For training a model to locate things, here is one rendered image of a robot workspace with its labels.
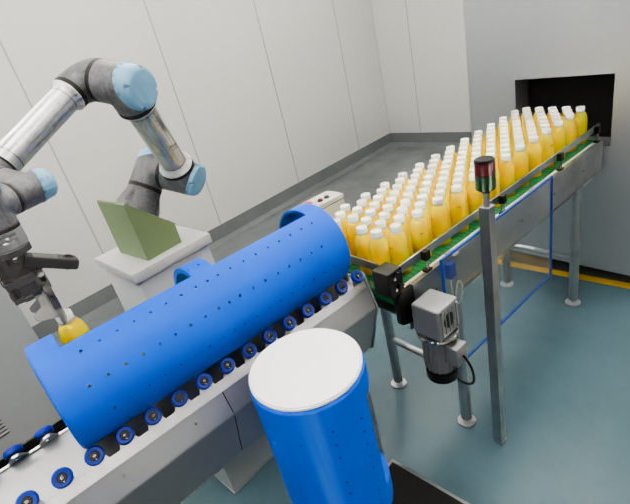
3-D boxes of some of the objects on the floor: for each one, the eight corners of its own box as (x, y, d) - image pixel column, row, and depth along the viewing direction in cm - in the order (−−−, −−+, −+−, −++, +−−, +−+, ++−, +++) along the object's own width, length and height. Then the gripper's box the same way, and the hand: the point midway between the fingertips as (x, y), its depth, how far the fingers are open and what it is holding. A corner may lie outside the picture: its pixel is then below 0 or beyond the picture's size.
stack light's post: (493, 440, 197) (477, 207, 149) (498, 434, 199) (484, 202, 151) (501, 444, 194) (488, 209, 146) (506, 438, 196) (495, 204, 148)
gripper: (-16, 252, 103) (31, 327, 113) (-10, 264, 95) (40, 344, 104) (24, 236, 108) (66, 309, 117) (33, 246, 99) (77, 324, 109)
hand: (63, 315), depth 112 cm, fingers closed on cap, 4 cm apart
